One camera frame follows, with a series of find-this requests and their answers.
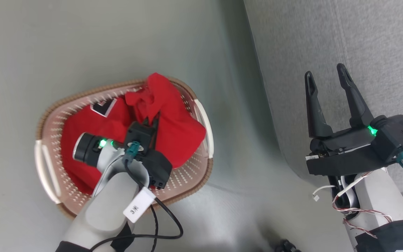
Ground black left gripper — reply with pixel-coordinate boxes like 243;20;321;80
139;112;173;190

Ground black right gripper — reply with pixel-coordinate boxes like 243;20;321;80
305;63;384;176

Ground red garment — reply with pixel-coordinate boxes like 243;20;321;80
61;72;206;195

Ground brown and cream laundry basket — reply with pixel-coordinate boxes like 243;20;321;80
34;77;214;219

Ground grey fabric sofa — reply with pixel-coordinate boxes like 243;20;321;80
243;0;403;196

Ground white cable label tag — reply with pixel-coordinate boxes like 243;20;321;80
123;187;156;223

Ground red and white thin wires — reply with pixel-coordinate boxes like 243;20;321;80
312;171;394;239

